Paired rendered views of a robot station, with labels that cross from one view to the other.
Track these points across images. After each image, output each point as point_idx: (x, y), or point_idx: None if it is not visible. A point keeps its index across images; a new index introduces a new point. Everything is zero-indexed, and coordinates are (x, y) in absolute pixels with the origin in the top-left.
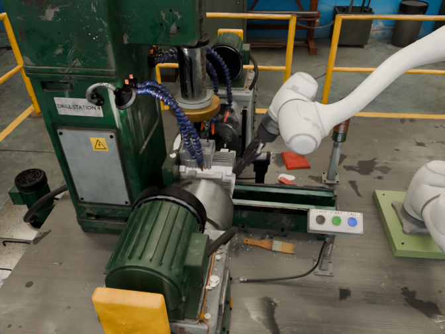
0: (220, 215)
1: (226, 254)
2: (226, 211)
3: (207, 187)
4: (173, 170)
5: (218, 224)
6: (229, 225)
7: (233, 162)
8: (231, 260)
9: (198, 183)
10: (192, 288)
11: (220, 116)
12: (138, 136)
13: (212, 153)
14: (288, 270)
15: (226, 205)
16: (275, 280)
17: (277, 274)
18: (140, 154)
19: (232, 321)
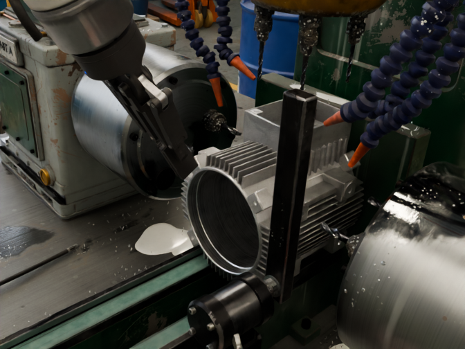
0: (96, 82)
1: (25, 41)
2: (101, 102)
3: (149, 67)
4: (260, 88)
5: (84, 74)
6: (88, 116)
7: (215, 170)
8: (122, 263)
9: (169, 61)
10: (29, 12)
11: (413, 174)
12: (339, 21)
13: (257, 127)
14: (1, 308)
15: (109, 100)
16: (16, 281)
17: (18, 291)
18: (320, 52)
19: (46, 211)
